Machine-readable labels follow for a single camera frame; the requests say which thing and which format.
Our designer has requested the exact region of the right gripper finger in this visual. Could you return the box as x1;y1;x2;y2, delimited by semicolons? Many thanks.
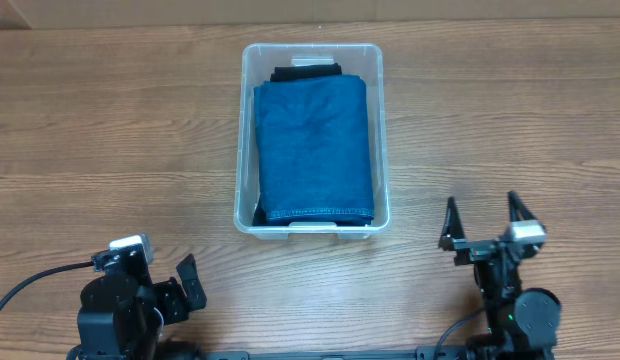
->
438;197;465;250
507;191;536;222

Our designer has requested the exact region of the black cloth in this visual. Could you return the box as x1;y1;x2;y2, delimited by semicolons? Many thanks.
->
252;199;268;226
270;63;342;82

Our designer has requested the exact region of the blue denim cloth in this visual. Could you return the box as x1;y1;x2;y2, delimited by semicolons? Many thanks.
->
254;75;374;226

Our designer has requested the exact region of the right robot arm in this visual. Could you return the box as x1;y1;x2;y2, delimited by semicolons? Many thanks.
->
432;191;562;359

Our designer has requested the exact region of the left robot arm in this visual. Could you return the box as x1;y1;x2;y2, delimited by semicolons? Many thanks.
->
66;250;207;360

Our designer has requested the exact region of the clear plastic storage bin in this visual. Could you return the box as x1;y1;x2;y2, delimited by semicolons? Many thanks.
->
234;43;391;240

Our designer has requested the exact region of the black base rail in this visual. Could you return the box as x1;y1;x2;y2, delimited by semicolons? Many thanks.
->
154;341;555;360

